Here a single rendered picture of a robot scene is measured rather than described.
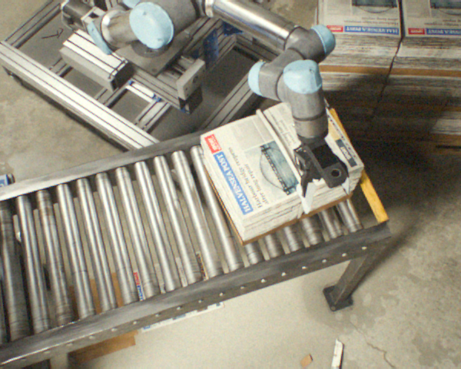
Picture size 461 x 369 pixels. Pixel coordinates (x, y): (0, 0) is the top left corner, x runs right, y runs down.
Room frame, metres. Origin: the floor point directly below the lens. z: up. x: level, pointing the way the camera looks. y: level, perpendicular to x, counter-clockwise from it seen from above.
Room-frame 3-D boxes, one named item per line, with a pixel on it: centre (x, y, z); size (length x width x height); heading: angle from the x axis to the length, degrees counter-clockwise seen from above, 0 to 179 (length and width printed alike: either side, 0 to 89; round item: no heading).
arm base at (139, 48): (1.33, 0.27, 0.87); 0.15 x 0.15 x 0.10
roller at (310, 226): (0.74, -0.20, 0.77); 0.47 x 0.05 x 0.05; 15
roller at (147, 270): (0.60, 0.30, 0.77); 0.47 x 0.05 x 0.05; 15
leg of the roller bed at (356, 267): (0.55, -0.45, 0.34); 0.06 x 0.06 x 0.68; 15
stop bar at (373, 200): (0.78, -0.41, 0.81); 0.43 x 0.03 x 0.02; 15
